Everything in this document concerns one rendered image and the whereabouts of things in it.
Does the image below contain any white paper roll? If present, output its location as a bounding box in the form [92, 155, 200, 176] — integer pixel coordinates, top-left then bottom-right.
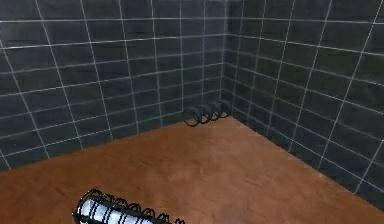
[77, 197, 161, 224]

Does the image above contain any black wire ring rack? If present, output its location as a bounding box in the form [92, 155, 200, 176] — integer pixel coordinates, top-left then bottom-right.
[182, 98, 232, 128]

